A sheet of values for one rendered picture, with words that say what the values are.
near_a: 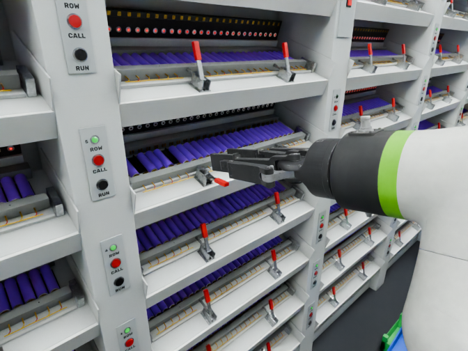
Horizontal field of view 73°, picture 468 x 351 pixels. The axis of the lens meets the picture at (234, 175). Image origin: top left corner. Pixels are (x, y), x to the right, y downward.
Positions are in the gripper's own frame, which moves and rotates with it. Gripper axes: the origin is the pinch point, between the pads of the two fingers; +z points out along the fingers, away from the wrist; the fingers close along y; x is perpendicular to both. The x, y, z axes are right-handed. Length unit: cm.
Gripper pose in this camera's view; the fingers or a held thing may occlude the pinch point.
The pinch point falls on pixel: (234, 160)
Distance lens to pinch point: 53.0
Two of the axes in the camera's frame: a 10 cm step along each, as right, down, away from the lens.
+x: 1.4, 9.6, 2.4
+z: -6.6, -0.9, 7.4
